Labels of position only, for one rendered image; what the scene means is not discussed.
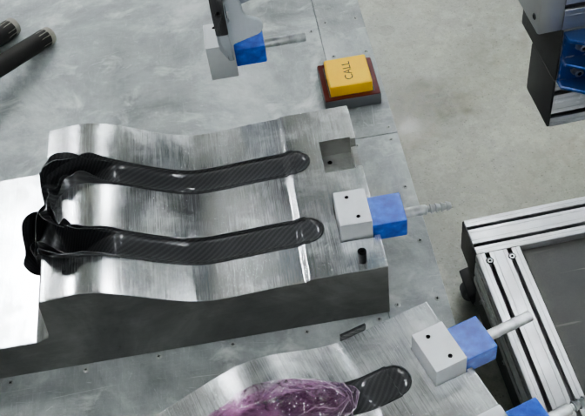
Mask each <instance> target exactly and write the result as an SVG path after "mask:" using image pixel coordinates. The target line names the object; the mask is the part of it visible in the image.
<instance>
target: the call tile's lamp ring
mask: <svg viewBox="0 0 585 416"><path fill-rule="evenodd" d="M366 62H367V65H368V68H369V71H370V74H371V78H372V80H373V87H374V89H375V91H366V92H361V93H355V94H350V95H345V96H339V97H329V93H328V89H327V86H326V79H325V75H324V71H323V69H324V68H325V67H324V65H320V66H318V71H319V77H320V81H321V85H322V89H323V92H324V96H325V100H326V103H327V102H332V101H337V100H342V99H348V98H353V97H363V96H368V95H373V94H379V93H380V88H379V85H378V82H377V79H376V76H375V73H374V70H373V65H372V61H371V58H370V57H366Z"/></svg>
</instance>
